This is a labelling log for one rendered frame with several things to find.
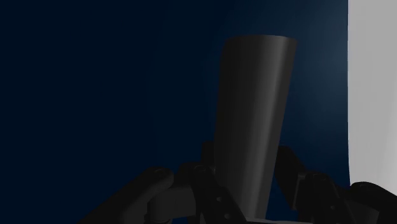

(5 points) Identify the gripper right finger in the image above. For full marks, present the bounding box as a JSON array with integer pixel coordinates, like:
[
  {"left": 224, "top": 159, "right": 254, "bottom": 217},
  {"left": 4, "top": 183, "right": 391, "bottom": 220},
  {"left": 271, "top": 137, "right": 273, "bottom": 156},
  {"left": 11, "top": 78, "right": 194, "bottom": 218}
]
[{"left": 272, "top": 145, "right": 397, "bottom": 224}]

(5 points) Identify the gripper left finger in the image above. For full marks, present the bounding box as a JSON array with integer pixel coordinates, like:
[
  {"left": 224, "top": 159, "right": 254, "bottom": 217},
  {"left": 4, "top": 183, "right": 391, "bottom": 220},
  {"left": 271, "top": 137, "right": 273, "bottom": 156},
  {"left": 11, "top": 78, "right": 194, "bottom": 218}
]
[{"left": 77, "top": 141, "right": 249, "bottom": 224}]

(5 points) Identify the dark grey tall cup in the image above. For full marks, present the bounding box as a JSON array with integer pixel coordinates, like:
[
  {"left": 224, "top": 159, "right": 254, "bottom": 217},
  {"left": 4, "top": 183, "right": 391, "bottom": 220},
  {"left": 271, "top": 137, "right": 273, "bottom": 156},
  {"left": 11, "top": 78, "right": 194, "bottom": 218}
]
[{"left": 212, "top": 34, "right": 298, "bottom": 220}]

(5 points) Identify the dark blue sofa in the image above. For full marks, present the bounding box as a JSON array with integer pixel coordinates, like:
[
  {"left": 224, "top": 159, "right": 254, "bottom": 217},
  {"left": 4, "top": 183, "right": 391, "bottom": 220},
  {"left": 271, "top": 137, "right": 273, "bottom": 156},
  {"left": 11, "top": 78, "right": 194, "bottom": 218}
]
[{"left": 0, "top": 0, "right": 351, "bottom": 224}]

